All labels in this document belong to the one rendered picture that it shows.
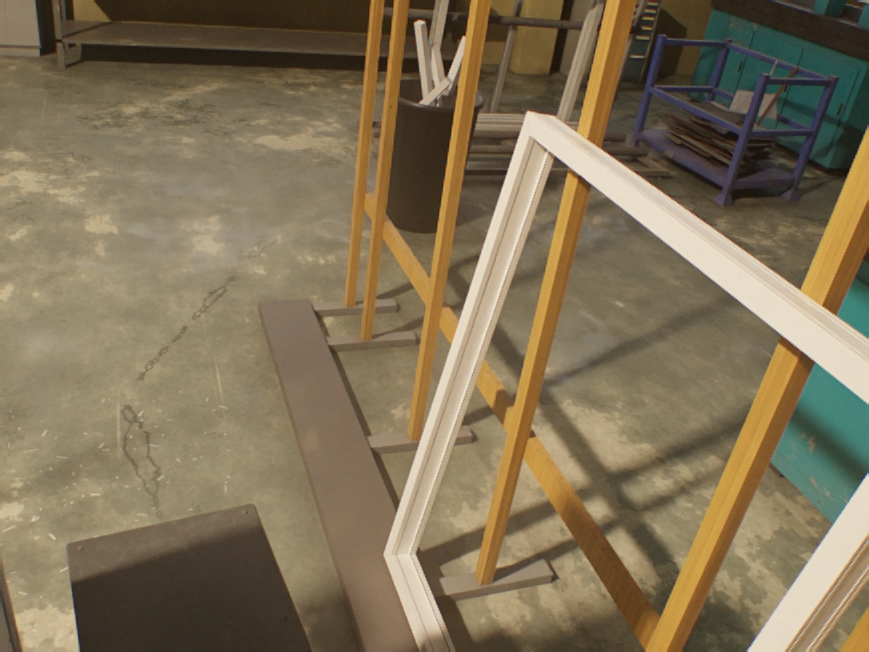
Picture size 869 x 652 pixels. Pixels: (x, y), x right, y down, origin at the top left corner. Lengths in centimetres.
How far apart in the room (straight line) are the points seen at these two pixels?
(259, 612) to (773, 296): 95
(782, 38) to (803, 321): 717
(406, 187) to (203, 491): 240
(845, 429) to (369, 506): 168
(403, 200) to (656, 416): 199
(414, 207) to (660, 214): 331
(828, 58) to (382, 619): 649
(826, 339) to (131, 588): 115
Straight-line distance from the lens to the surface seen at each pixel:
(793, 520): 333
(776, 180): 660
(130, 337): 364
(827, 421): 321
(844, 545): 119
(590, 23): 649
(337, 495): 275
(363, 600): 246
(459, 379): 213
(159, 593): 146
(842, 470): 320
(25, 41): 804
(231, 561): 149
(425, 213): 468
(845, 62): 776
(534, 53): 908
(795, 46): 816
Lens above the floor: 195
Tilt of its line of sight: 31 degrees down
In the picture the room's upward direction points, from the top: 8 degrees clockwise
